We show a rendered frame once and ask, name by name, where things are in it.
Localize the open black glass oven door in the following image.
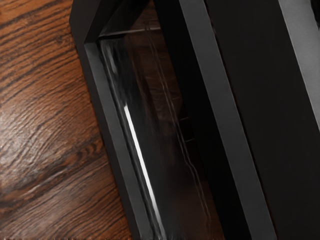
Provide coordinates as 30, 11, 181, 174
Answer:
69, 0, 227, 240

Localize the black oven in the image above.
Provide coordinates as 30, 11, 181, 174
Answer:
152, 0, 320, 240

